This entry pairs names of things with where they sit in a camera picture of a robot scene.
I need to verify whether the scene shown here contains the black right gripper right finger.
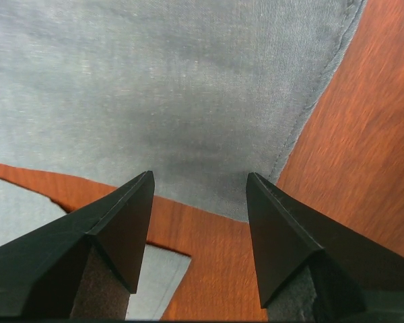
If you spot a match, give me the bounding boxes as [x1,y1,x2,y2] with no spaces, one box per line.
[246,173,404,319]

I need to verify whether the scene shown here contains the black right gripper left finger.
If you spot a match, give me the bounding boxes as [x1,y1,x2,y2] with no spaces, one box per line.
[0,171,154,319]

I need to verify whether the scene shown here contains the grey long sleeve shirt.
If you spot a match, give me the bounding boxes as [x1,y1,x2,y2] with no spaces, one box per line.
[0,0,368,320]

